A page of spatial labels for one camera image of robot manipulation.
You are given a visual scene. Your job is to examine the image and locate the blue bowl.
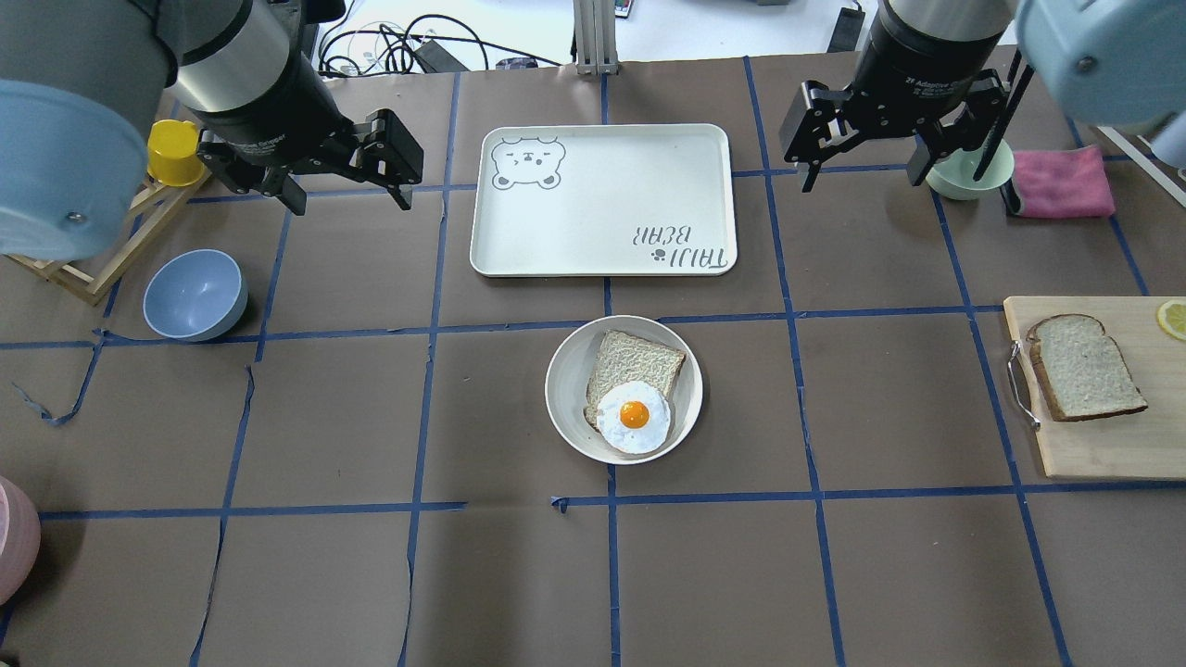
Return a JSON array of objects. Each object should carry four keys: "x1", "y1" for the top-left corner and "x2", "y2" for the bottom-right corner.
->
[{"x1": 144, "y1": 248, "x2": 249, "y2": 343}]

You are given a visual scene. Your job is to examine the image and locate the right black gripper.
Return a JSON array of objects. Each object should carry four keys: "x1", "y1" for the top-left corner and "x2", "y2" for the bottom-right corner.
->
[{"x1": 779, "y1": 4, "x2": 1009, "y2": 193}]

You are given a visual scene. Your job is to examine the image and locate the cream bear tray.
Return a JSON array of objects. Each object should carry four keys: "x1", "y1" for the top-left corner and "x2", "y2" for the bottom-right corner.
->
[{"x1": 468, "y1": 123, "x2": 738, "y2": 278}]

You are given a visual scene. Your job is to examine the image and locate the black cables bundle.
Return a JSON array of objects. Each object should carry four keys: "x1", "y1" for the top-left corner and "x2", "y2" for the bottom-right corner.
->
[{"x1": 317, "y1": 0, "x2": 565, "y2": 77}]

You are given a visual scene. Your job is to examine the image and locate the black power adapter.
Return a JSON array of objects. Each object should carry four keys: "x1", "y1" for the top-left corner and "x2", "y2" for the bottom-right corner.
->
[{"x1": 825, "y1": 1, "x2": 865, "y2": 52}]

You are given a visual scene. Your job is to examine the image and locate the aluminium frame post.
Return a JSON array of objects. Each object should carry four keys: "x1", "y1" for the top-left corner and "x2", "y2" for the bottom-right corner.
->
[{"x1": 573, "y1": 0, "x2": 620, "y2": 76}]

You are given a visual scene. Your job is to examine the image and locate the lemon slice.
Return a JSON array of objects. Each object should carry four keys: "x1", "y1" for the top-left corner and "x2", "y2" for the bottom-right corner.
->
[{"x1": 1155, "y1": 299, "x2": 1186, "y2": 342}]

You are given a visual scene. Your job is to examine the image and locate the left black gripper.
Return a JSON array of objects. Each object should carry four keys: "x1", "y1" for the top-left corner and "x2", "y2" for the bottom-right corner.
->
[{"x1": 195, "y1": 57, "x2": 425, "y2": 216}]

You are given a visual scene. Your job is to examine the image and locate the pink cloth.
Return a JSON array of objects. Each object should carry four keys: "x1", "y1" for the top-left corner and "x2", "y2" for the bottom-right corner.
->
[{"x1": 997, "y1": 145, "x2": 1116, "y2": 220}]

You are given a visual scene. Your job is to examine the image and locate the bread slice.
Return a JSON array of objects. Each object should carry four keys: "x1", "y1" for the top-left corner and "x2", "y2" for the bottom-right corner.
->
[
  {"x1": 582, "y1": 330, "x2": 687, "y2": 427},
  {"x1": 1026, "y1": 313, "x2": 1149, "y2": 423}
]

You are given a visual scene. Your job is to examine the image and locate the wooden rack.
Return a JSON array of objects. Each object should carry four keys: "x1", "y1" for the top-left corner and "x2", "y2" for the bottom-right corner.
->
[{"x1": 7, "y1": 169, "x2": 211, "y2": 307}]

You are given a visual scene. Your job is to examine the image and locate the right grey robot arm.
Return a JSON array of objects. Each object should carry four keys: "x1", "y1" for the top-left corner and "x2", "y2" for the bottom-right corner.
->
[{"x1": 779, "y1": 1, "x2": 1185, "y2": 193}]

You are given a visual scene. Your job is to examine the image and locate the wooden cutting board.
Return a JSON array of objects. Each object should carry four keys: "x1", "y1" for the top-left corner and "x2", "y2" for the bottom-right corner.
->
[{"x1": 1003, "y1": 296, "x2": 1185, "y2": 481}]

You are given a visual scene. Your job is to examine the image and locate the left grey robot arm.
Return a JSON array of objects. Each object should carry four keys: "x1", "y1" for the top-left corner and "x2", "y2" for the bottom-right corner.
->
[{"x1": 1, "y1": 1, "x2": 425, "y2": 261}]

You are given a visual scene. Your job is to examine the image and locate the yellow cup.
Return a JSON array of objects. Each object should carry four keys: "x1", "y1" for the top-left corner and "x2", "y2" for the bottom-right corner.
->
[{"x1": 145, "y1": 120, "x2": 205, "y2": 188}]

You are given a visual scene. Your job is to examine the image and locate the bread slice on plate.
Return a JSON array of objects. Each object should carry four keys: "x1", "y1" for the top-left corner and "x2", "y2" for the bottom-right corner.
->
[{"x1": 582, "y1": 330, "x2": 687, "y2": 427}]

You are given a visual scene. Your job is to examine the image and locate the pink bowl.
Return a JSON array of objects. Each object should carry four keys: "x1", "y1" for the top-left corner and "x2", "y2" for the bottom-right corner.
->
[{"x1": 1, "y1": 477, "x2": 42, "y2": 604}]

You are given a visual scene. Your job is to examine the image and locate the fried egg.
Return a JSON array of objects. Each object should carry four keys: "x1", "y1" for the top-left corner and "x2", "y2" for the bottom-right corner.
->
[{"x1": 594, "y1": 381, "x2": 671, "y2": 455}]

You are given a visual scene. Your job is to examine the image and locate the green bowl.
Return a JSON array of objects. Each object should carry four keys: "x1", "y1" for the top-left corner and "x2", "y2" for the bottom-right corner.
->
[{"x1": 925, "y1": 141, "x2": 1014, "y2": 201}]

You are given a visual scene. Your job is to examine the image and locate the cream round plate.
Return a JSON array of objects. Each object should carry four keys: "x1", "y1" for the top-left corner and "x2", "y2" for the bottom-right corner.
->
[{"x1": 546, "y1": 316, "x2": 704, "y2": 465}]

